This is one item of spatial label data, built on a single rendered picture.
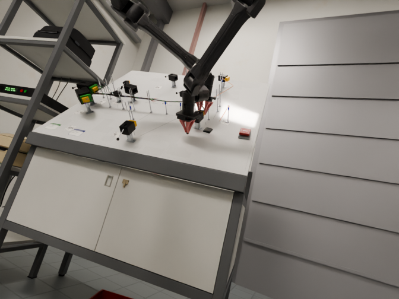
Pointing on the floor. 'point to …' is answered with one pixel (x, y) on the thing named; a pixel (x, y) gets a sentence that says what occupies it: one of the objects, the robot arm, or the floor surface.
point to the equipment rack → (48, 56)
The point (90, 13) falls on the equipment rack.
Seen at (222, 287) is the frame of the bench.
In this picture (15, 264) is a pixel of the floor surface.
